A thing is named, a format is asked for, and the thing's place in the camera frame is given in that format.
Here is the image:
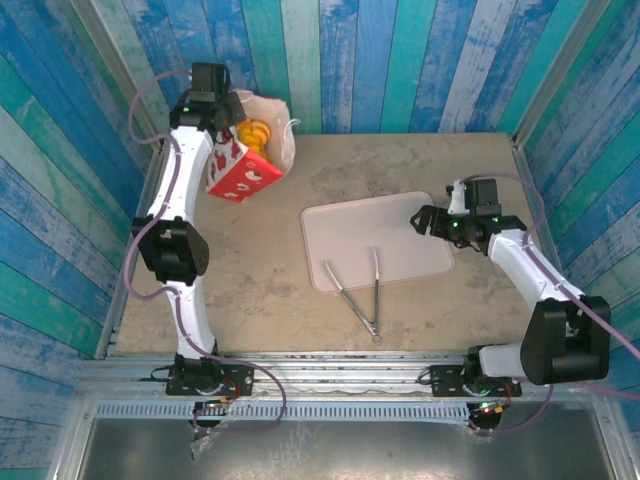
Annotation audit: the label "red and white paper bag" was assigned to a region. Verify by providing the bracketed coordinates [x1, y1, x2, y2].
[204, 88, 301, 204]

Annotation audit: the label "metal tongs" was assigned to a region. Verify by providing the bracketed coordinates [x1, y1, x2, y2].
[323, 248, 385, 346]

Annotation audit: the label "beige plastic tray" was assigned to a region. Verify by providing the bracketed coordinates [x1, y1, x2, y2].
[300, 190, 456, 294]

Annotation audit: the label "small circuit board with LEDs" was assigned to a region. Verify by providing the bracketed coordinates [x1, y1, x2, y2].
[193, 397, 237, 415]
[472, 398, 511, 417]

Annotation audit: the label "steel sheet panel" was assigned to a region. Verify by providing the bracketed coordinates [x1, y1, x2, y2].
[74, 418, 619, 480]

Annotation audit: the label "crumpled clear plastic scrap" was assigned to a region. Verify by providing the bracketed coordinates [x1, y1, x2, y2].
[189, 427, 224, 461]

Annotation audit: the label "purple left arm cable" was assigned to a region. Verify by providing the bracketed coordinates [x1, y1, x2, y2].
[122, 69, 289, 435]

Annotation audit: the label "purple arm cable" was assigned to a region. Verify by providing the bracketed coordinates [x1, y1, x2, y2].
[122, 69, 289, 435]
[462, 172, 640, 436]

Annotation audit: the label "aluminium corner post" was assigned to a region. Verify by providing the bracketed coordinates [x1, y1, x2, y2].
[69, 0, 166, 151]
[510, 0, 609, 149]

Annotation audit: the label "aluminium frame beam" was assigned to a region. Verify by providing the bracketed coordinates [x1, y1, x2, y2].
[74, 349, 614, 401]

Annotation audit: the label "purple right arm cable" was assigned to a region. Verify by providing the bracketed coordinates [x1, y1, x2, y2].
[462, 172, 640, 436]

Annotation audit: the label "grey slotted cable duct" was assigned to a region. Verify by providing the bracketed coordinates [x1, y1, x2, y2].
[93, 402, 474, 425]

